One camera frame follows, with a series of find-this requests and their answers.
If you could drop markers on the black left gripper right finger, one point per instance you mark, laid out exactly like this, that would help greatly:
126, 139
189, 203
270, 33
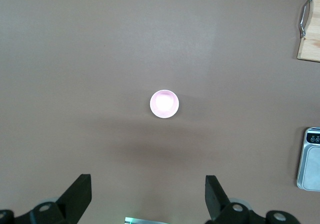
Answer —
217, 204

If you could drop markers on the pink plastic cup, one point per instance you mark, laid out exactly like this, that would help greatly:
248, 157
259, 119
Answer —
164, 103

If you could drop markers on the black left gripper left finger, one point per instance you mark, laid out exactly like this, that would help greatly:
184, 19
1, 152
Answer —
70, 204

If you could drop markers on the wooden cutting board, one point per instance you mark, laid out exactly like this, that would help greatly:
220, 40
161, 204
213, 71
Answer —
312, 47

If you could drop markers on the silver digital kitchen scale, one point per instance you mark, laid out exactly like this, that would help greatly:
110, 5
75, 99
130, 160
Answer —
312, 166

